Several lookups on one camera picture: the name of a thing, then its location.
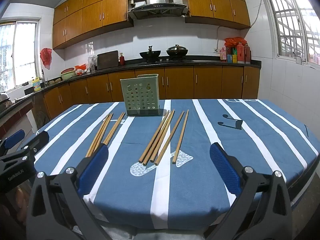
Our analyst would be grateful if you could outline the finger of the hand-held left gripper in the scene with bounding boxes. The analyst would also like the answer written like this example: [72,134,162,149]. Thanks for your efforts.
[16,131,50,161]
[0,129,25,156]

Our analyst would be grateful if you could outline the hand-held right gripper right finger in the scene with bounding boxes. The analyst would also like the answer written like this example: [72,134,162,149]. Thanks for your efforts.
[209,142,293,240]

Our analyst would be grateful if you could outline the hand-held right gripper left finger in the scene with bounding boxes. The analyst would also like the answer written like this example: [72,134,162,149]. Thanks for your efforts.
[26,145,110,240]

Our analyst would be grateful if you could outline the green perforated utensil holder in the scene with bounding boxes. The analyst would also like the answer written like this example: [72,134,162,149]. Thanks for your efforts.
[120,74,163,117]

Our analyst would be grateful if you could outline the blue white striped tablecloth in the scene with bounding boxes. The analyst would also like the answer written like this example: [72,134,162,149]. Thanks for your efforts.
[32,99,320,230]

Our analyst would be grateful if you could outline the green basin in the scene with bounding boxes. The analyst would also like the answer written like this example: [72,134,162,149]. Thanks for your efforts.
[60,67,76,80]

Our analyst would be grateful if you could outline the hanging red plastic bag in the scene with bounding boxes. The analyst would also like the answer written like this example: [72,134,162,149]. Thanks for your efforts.
[40,47,53,70]

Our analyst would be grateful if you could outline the barred sliding window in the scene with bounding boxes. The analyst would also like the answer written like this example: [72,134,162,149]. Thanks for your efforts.
[0,17,41,93]

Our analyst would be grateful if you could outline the wooden lower kitchen cabinets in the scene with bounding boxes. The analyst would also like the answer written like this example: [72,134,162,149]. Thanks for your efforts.
[41,65,260,120]

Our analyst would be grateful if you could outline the wooden kitchen cabinets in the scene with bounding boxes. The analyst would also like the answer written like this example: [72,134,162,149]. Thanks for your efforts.
[41,65,260,120]
[52,0,251,50]

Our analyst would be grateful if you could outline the clear glass jars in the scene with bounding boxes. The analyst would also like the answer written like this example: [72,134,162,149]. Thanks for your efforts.
[87,55,98,72]

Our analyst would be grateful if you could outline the dark cutting board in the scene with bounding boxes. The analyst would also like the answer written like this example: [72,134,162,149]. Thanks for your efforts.
[97,50,119,70]

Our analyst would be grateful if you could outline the black kitchen countertop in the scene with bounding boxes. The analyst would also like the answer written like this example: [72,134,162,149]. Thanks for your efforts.
[0,59,262,117]

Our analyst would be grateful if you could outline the gas stove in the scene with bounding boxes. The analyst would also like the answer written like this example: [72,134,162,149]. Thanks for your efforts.
[137,58,193,64]

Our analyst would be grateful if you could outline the black pot with lid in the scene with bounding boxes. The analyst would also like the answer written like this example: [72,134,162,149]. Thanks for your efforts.
[166,44,188,60]

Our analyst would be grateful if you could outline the black wok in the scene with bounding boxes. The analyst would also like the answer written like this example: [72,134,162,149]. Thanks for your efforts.
[139,45,162,62]

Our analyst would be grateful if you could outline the red bag over bottles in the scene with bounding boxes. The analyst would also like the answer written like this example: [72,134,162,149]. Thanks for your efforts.
[224,37,247,47]

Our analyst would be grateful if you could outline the wooden upper kitchen cabinets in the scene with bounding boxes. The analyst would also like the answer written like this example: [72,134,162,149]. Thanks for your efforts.
[52,0,251,50]

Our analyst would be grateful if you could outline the barred window with sill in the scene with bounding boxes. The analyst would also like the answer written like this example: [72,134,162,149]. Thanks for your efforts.
[259,0,320,67]

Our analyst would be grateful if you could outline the steel range hood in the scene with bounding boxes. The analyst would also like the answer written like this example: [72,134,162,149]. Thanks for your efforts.
[127,0,189,20]

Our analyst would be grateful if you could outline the wall cable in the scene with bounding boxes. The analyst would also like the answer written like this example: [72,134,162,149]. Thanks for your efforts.
[216,0,265,53]

